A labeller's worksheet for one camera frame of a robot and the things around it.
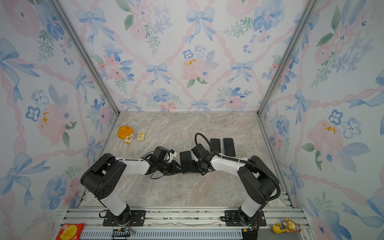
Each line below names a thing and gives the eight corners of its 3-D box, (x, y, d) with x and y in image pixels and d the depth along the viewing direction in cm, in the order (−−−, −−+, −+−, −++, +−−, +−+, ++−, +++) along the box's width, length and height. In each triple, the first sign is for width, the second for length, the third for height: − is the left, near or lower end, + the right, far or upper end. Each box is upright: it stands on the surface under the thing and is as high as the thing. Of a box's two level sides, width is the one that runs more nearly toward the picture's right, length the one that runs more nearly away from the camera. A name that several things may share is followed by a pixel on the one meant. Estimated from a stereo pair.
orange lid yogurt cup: (122, 144, 104) (116, 135, 95) (125, 136, 108) (119, 126, 99) (134, 144, 104) (128, 135, 95) (136, 136, 108) (131, 126, 100)
